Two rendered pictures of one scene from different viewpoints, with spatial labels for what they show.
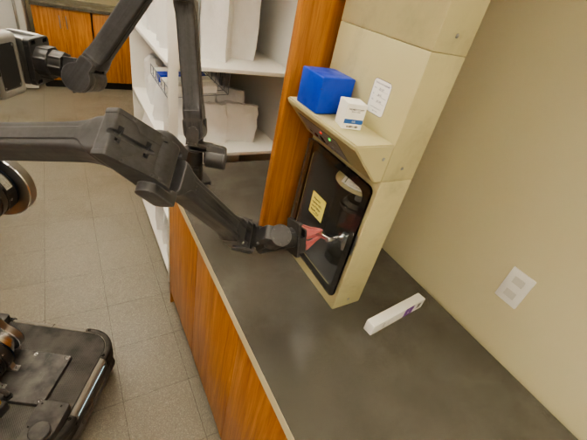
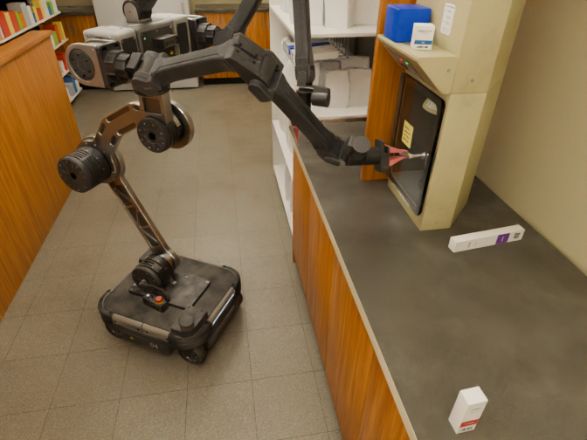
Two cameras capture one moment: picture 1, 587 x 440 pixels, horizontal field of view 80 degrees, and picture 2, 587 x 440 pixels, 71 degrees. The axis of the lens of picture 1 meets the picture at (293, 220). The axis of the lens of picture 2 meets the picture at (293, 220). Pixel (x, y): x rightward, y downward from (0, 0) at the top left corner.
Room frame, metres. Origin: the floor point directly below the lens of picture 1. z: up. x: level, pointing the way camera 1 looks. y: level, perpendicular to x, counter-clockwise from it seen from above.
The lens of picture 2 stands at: (-0.41, -0.31, 1.77)
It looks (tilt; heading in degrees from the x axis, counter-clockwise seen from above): 35 degrees down; 27
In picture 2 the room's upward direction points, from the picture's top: 1 degrees clockwise
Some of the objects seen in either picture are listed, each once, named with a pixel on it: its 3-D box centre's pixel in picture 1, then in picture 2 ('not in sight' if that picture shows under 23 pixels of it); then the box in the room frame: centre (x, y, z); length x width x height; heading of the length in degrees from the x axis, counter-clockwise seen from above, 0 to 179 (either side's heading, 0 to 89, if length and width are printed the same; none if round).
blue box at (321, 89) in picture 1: (325, 90); (406, 23); (0.95, 0.00, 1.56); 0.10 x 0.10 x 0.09; 37
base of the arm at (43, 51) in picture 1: (51, 63); (208, 35); (0.96, 0.76, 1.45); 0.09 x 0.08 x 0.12; 6
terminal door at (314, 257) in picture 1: (321, 218); (410, 144); (0.92, -0.08, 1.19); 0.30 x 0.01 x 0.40; 36
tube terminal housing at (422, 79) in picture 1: (368, 176); (457, 103); (1.00, -0.19, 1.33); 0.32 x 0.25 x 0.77; 37
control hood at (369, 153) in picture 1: (331, 136); (410, 62); (0.89, -0.05, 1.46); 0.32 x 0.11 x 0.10; 37
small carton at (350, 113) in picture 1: (350, 113); (422, 36); (0.85, -0.07, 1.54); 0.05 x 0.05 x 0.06; 22
